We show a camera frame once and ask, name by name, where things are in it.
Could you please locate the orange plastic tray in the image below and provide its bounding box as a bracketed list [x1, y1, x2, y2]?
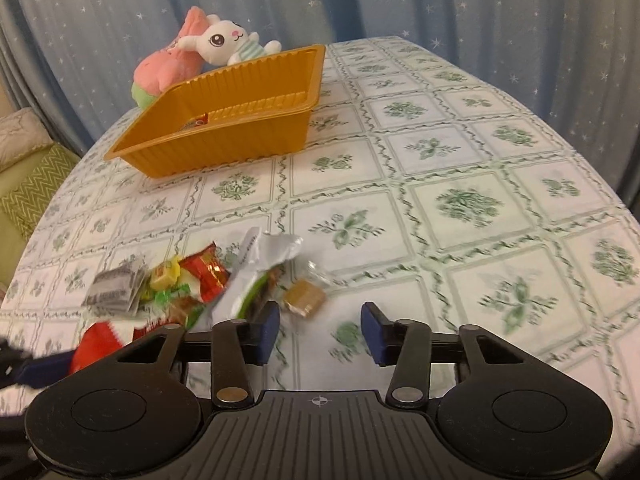
[104, 44, 326, 179]

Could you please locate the green zigzag cushion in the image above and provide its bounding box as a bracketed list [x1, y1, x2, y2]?
[1, 143, 79, 240]

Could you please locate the red double-happiness candy packet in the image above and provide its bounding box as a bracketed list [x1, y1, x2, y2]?
[68, 320, 168, 375]

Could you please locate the black seaweed snack packet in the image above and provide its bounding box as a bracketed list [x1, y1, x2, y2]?
[82, 260, 146, 315]

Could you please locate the white rabbit plush toy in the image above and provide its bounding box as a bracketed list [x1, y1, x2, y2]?
[176, 14, 282, 67]

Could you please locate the red foil candy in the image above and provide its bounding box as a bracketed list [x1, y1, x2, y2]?
[179, 243, 230, 304]

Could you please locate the beige embroidered pillow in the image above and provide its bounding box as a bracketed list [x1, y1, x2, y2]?
[0, 107, 53, 170]

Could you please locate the pink star plush toy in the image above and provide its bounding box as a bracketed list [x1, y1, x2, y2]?
[131, 6, 208, 110]

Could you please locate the yellow candy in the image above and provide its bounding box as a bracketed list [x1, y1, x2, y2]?
[149, 257, 181, 292]

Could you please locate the green candy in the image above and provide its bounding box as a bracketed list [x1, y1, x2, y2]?
[146, 284, 204, 330]

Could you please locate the clear brown candy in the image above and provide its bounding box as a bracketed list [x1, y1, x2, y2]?
[282, 260, 332, 318]

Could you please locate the floral green white tablecloth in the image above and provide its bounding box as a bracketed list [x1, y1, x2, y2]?
[1, 37, 639, 468]

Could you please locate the large red snack packet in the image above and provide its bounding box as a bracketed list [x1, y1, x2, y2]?
[182, 114, 208, 130]

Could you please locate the blue starry curtain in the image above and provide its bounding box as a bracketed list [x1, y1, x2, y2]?
[1, 0, 639, 203]

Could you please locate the silver green snack pouch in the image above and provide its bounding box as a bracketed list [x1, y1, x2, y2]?
[210, 226, 303, 324]

